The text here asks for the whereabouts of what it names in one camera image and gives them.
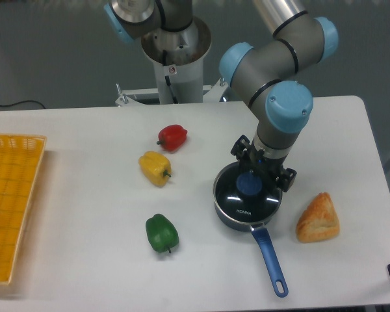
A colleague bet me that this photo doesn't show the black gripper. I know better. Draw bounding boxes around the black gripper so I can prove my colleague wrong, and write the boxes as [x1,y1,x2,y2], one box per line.
[230,135,296,192]

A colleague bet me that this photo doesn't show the glass pot lid blue knob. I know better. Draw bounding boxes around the glass pot lid blue knob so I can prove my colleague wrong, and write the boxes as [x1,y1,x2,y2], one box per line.
[213,162,282,231]

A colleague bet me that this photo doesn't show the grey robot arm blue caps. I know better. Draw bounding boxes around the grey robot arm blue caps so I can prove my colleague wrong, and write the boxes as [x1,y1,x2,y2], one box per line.
[104,1,339,191]

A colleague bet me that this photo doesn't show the triangular puff pastry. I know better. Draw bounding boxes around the triangular puff pastry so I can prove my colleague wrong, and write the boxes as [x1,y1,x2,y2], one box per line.
[296,192,340,243]

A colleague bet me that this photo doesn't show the red bell pepper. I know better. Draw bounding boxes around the red bell pepper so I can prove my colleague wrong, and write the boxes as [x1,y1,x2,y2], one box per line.
[157,124,188,152]

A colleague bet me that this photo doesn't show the yellow bell pepper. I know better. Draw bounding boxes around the yellow bell pepper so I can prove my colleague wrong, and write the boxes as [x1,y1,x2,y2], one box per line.
[138,151,172,187]

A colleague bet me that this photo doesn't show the green bell pepper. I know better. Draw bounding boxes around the green bell pepper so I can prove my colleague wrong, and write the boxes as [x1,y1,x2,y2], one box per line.
[145,214,179,253]

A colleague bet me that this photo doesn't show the yellow woven basket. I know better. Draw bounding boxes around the yellow woven basket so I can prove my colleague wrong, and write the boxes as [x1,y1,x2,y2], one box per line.
[0,133,47,285]

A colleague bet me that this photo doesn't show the dark saucepan blue handle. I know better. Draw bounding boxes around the dark saucepan blue handle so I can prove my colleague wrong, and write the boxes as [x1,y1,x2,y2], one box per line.
[213,194,289,298]

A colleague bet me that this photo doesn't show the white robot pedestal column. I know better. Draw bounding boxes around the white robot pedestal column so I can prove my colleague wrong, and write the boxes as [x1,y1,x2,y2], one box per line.
[141,16,211,99]

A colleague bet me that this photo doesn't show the black cable on pedestal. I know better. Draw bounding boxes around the black cable on pedestal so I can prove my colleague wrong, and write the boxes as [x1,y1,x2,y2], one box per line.
[162,49,179,105]

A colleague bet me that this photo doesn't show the white metal base frame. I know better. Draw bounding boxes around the white metal base frame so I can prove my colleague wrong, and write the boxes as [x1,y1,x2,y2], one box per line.
[114,77,239,107]

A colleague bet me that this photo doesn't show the black cable on floor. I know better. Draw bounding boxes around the black cable on floor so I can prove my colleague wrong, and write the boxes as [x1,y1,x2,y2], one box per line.
[0,100,46,109]

